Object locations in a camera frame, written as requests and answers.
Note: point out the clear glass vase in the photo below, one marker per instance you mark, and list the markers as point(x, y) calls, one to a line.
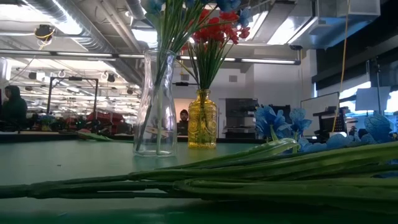
point(169, 124)

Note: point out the red artificial flower bunch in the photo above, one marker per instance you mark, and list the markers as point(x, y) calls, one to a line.
point(236, 32)
point(211, 31)

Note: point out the blue artificial flower bunch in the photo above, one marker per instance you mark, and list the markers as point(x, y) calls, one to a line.
point(174, 28)
point(280, 174)

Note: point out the amber glass vase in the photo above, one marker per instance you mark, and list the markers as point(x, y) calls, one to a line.
point(202, 124)

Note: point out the distant flower vase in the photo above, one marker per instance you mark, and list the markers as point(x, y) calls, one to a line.
point(46, 119)

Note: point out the person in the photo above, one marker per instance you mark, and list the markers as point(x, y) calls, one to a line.
point(183, 124)
point(14, 109)

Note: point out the black cabinet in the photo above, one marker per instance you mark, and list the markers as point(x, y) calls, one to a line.
point(241, 109)

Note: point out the red storage bins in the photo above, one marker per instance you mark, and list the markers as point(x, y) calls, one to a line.
point(102, 117)

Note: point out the whiteboard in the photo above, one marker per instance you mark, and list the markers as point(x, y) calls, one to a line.
point(323, 105)

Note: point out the long ceiling light bar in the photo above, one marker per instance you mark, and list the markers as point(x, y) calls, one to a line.
point(84, 54)

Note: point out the black equipment cart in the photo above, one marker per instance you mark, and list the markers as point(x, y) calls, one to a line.
point(329, 121)

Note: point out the green table mat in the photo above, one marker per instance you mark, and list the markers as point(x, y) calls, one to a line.
point(77, 161)

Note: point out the small white box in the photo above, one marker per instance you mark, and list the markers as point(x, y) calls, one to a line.
point(338, 134)

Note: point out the silver ventilation unit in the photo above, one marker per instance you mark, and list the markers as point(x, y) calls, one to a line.
point(326, 31)

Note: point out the black hanging ceiling device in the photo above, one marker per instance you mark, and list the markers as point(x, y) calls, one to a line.
point(44, 32)

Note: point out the white panel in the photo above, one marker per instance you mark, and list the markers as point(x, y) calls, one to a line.
point(373, 98)

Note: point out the grey wall vent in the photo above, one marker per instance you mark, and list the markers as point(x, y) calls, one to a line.
point(233, 78)

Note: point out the black metal rig frame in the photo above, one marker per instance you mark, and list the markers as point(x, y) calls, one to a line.
point(75, 78)

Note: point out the silver ceiling duct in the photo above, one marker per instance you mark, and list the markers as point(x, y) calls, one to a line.
point(93, 37)

